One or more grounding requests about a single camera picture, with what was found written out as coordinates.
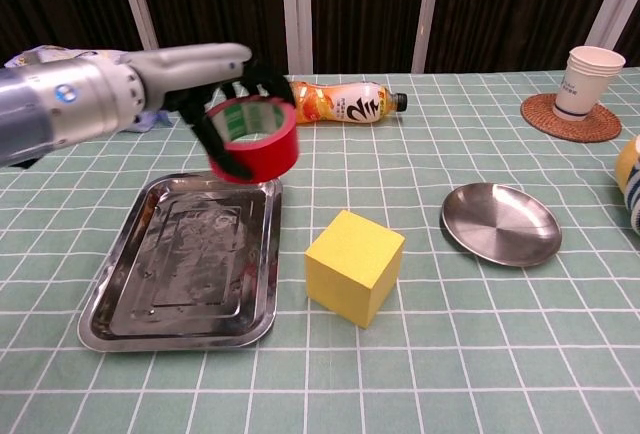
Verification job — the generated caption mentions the brown woven coaster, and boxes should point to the brown woven coaster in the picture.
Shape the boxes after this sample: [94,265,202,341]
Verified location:
[519,92,623,144]

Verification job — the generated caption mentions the white paper cup stack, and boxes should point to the white paper cup stack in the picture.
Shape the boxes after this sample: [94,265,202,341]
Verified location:
[552,45,628,121]

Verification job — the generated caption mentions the red tape roll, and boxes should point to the red tape roll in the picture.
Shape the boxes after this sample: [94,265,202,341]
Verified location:
[205,95,300,184]

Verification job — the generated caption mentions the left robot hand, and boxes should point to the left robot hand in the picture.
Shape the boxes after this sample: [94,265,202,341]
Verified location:
[130,43,296,181]

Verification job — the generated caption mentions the yellow plush toy striped shirt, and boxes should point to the yellow plush toy striped shirt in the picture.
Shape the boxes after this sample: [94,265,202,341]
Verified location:
[614,136,640,235]

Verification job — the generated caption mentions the rectangular steel tray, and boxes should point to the rectangular steel tray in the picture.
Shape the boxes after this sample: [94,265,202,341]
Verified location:
[77,172,284,353]

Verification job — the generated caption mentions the orange drink bottle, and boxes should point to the orange drink bottle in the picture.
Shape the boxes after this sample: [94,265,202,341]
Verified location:
[287,80,409,126]

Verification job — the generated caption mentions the green checked tablecloth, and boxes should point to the green checked tablecloth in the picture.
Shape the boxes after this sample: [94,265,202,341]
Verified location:
[0,71,640,434]

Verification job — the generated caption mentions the blue tissue pack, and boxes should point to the blue tissue pack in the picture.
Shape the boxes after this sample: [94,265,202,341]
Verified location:
[3,44,174,134]

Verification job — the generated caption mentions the round steel plate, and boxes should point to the round steel plate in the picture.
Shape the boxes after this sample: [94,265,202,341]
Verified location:
[440,182,564,268]

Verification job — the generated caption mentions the yellow foam cube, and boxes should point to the yellow foam cube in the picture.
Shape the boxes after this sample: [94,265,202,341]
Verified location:
[304,209,406,330]

